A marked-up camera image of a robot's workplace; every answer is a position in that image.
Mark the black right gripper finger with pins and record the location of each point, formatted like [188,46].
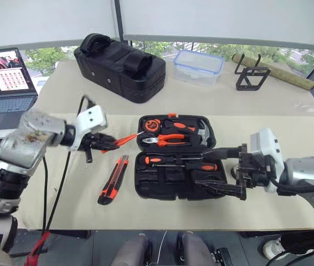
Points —
[223,153]
[223,188]

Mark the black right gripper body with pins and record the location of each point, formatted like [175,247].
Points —
[253,169]

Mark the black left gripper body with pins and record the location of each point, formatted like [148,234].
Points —
[95,140]

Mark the orange black utility knife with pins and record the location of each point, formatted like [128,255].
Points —
[113,180]

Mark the black plastic tool case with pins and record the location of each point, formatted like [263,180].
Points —
[156,183]

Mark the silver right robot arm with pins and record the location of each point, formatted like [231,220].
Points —
[309,171]

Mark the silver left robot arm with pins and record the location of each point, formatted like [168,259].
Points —
[21,149]

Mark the orange black tape measure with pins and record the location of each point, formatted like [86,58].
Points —
[151,124]

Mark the grey rounded shape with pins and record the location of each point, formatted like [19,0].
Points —
[131,252]
[195,249]

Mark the small black floor device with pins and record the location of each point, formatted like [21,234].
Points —
[223,256]

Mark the black fabric bag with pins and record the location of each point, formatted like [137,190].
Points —
[118,69]

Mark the white sneaker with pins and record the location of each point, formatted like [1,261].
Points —
[273,249]

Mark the black trouser leg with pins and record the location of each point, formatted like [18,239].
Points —
[303,241]

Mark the clear container blue lid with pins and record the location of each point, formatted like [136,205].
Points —
[198,67]

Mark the rolled olive mat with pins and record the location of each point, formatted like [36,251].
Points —
[287,74]

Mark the grey laptop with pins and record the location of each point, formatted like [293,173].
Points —
[4,80]

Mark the white roller blind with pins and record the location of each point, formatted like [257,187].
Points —
[228,19]
[46,19]

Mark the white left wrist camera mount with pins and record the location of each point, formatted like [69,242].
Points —
[90,119]

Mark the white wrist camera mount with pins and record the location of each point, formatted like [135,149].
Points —
[90,119]
[267,144]

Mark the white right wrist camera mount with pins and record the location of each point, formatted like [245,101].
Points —
[267,144]

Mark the dark window frame post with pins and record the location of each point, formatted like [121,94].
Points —
[119,19]

